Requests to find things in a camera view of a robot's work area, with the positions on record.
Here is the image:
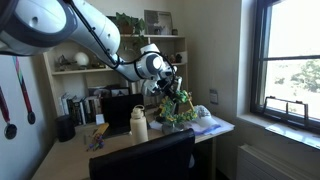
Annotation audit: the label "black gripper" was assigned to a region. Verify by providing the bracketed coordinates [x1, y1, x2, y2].
[156, 74, 179, 104]

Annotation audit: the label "yellow and green garland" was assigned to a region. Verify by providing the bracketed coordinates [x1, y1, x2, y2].
[159, 89, 199, 127]

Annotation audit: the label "light wooden bookshelf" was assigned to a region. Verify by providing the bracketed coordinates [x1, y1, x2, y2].
[42, 32, 190, 118]

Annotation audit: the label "cream water bottle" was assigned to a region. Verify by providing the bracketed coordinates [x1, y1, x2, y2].
[129, 104, 150, 144]

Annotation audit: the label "white baseball cap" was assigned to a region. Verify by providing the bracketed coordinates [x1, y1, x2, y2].
[193, 104, 221, 129]

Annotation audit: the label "white and blue papers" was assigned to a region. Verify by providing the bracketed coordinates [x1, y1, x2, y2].
[149, 114, 236, 137]

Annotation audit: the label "black office chair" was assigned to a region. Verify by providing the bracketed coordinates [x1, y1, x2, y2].
[88, 128, 196, 180]

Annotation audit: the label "small white card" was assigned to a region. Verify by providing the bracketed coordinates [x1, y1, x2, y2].
[95, 113, 106, 126]

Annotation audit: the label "yellow flat wooden piece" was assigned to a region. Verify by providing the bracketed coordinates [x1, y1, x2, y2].
[92, 122, 110, 138]

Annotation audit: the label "grey framed picture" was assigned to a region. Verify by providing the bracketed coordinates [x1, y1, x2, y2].
[143, 9, 174, 36]

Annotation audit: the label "potted green plant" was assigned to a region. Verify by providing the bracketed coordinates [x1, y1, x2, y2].
[115, 12, 148, 51]

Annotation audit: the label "white sphere ornament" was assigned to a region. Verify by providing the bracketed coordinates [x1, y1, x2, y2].
[73, 51, 90, 67]

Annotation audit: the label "row of books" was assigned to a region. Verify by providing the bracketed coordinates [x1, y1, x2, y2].
[59, 92, 103, 127]

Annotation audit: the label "black cylindrical speaker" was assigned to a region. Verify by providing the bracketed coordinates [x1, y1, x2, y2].
[55, 114, 76, 143]

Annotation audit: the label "dark metal ornament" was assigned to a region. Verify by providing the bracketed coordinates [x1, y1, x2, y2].
[54, 54, 73, 72]

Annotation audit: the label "white radiator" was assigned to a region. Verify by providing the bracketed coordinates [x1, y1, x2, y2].
[235, 143, 320, 180]

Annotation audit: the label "white window sill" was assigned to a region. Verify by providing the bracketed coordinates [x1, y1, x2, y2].
[237, 113, 320, 151]

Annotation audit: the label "black metal window rack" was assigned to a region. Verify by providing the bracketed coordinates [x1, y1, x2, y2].
[263, 95, 310, 128]

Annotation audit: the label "medal with rainbow ribbon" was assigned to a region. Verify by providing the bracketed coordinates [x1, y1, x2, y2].
[12, 55, 37, 126]

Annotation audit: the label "medal with red ribbon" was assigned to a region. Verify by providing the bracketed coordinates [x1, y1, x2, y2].
[0, 84, 18, 140]

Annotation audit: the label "small wall sign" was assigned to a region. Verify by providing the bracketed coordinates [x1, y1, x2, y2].
[209, 88, 220, 106]

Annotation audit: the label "small black photo frame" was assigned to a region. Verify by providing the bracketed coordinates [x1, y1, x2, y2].
[109, 87, 132, 98]

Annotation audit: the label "purple multicolour bead string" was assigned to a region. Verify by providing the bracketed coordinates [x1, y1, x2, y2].
[87, 133, 106, 152]

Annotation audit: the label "dark window frame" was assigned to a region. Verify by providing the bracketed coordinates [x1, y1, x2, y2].
[250, 0, 320, 134]

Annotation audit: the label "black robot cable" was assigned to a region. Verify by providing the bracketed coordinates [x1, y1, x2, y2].
[64, 0, 178, 96]

